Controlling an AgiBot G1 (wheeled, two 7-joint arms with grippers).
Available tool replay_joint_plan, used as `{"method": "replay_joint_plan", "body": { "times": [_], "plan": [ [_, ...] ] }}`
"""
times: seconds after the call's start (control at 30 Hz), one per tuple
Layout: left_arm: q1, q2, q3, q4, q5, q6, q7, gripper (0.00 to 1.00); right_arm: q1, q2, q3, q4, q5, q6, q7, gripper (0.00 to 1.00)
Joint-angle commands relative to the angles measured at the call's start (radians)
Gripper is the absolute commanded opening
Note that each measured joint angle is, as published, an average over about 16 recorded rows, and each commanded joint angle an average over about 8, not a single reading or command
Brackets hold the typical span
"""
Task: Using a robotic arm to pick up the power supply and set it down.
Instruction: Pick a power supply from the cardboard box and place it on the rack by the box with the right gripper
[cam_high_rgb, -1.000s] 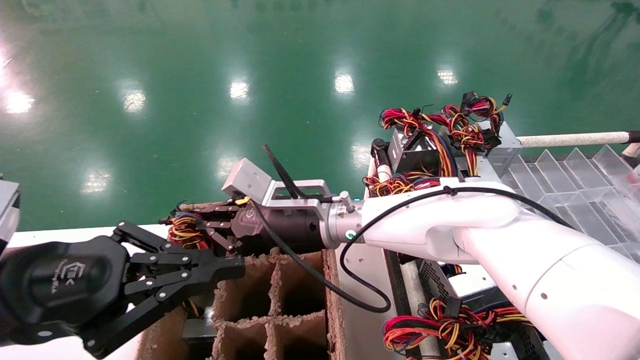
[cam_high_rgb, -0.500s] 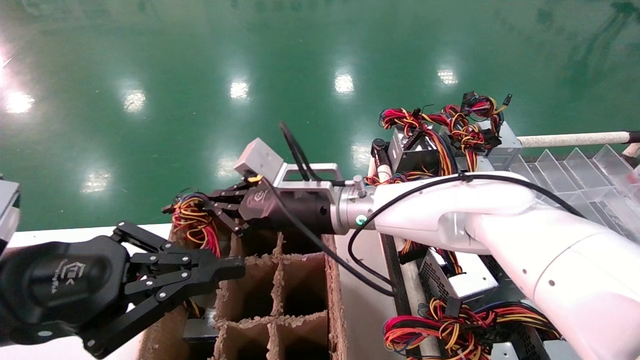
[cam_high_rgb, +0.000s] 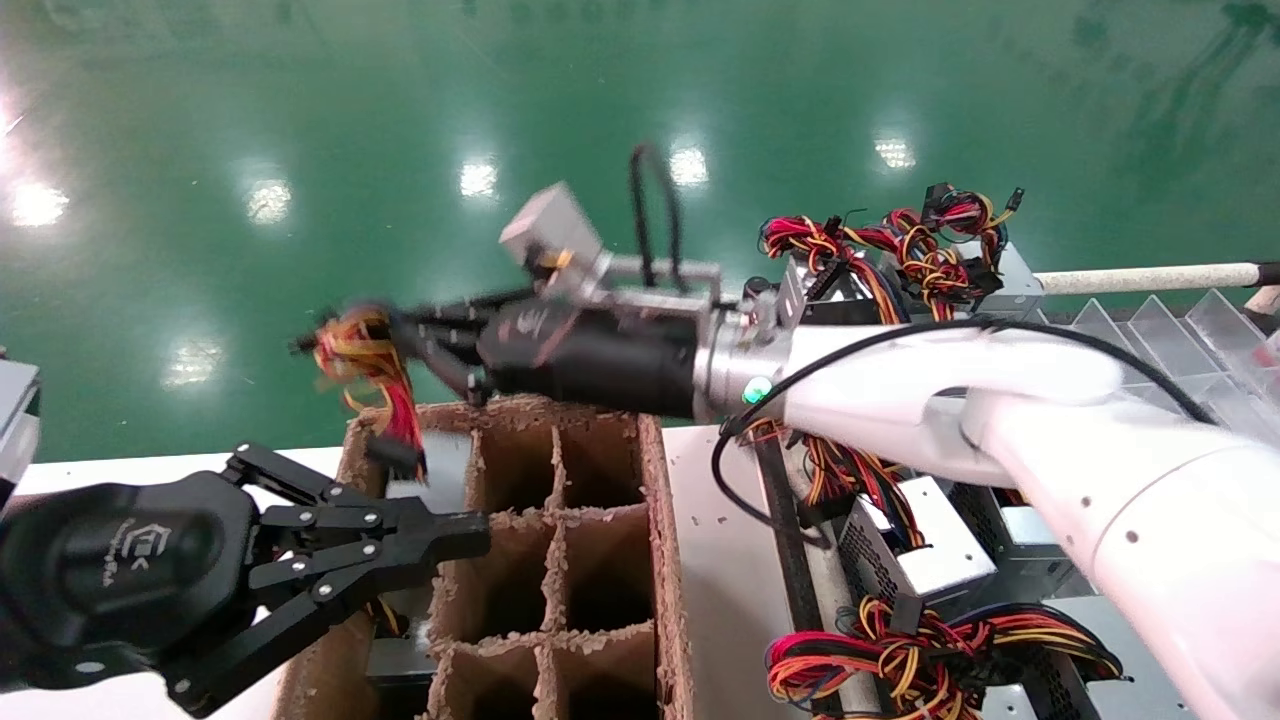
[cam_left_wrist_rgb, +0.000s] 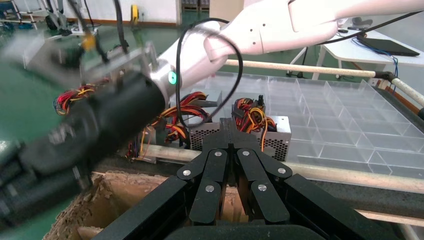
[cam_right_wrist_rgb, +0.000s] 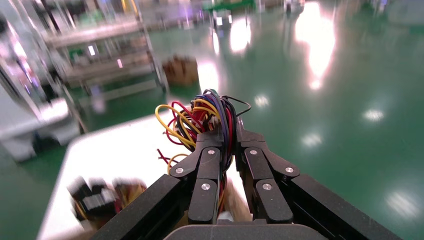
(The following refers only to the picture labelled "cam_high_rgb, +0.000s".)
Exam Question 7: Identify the white frame pipe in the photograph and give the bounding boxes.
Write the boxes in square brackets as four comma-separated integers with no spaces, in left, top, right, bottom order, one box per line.
[800,500,873,717]

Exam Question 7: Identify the long white rail pipe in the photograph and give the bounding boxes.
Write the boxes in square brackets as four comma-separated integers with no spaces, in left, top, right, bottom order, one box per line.
[1033,261,1280,298]

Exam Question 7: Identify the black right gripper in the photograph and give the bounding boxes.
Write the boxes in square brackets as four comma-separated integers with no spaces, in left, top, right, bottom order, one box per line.
[394,288,703,422]

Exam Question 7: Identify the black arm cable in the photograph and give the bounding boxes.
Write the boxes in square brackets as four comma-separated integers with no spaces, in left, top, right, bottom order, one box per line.
[711,317,1220,547]

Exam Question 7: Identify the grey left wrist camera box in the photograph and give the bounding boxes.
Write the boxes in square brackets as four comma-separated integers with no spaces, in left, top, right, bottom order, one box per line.
[0,358,43,493]

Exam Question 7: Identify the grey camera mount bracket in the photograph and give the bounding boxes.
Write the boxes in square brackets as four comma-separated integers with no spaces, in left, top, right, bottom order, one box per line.
[575,250,724,314]

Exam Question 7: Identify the black frame bar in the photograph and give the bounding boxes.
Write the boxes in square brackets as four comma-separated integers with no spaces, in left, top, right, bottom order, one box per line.
[754,434,837,720]

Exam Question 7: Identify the mesh-sided power supply with cables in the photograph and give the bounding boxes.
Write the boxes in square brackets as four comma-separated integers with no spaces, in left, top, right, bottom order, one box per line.
[745,418,1002,603]

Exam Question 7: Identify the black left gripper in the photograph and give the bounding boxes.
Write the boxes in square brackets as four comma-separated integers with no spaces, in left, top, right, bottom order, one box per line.
[0,442,492,719]

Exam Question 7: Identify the brown cardboard divider box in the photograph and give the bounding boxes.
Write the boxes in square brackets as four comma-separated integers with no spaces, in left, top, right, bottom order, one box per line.
[272,394,694,720]

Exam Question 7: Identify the black camera cable loop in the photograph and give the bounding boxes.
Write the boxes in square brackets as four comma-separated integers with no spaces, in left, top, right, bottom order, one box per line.
[627,141,692,292]

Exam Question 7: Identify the clear plastic divider tray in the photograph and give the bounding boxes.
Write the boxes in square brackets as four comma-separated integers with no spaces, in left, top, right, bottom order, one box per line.
[1035,288,1280,447]

